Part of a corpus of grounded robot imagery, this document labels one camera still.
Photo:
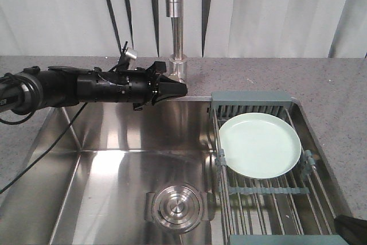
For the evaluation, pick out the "light green round plate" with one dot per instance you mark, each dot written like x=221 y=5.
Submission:
x=259 y=145

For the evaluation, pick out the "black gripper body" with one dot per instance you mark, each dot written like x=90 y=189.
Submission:
x=138 y=87

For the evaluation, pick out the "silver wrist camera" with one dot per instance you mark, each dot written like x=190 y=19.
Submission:
x=127 y=53

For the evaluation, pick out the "teal wire dish rack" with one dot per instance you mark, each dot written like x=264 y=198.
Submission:
x=300 y=205

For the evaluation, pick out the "stainless steel faucet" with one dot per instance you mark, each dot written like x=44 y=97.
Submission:
x=178 y=69

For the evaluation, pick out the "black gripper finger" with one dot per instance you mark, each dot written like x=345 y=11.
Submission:
x=351 y=229
x=168 y=88

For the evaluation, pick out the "white pleated curtain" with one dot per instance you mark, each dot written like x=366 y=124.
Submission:
x=212 y=28

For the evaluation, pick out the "round steel sink drain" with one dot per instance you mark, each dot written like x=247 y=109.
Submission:
x=179 y=208

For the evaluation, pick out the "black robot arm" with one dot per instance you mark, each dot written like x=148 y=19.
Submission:
x=61 y=86

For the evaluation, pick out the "stainless steel sink basin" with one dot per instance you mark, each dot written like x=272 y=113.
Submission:
x=92 y=169

